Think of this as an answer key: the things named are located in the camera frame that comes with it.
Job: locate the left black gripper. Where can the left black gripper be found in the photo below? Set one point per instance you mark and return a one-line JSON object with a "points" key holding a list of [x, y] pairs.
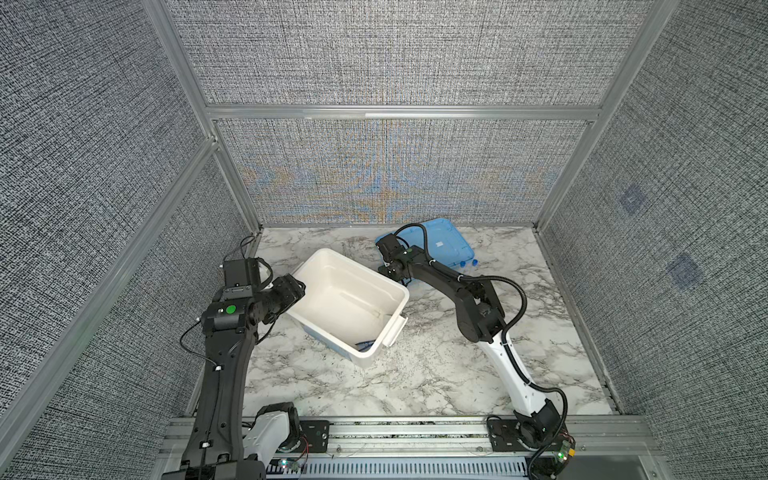
{"points": [[290, 291]]}

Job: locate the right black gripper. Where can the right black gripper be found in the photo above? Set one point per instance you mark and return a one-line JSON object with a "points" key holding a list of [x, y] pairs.
{"points": [[382, 270]]}

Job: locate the white plastic bin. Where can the white plastic bin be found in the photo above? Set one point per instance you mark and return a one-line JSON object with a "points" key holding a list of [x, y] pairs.
{"points": [[326, 273]]}

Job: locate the blue tweezers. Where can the blue tweezers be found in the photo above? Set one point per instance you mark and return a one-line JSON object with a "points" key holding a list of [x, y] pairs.
{"points": [[365, 345]]}

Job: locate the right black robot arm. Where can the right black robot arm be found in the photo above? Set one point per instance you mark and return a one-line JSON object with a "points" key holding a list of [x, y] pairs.
{"points": [[541, 412]]}

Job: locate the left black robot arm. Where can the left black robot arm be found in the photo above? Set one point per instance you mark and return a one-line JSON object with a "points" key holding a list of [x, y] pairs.
{"points": [[220, 445]]}

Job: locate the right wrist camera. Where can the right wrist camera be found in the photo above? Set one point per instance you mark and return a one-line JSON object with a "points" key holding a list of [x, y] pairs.
{"points": [[390, 247]]}

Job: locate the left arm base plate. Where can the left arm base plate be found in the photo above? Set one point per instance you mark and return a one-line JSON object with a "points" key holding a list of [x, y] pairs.
{"points": [[273, 434]]}

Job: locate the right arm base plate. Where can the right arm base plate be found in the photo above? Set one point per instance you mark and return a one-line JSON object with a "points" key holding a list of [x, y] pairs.
{"points": [[505, 436]]}

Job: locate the aluminium front rail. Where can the aluminium front rail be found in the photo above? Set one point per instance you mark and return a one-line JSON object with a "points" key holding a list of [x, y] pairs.
{"points": [[435, 447]]}

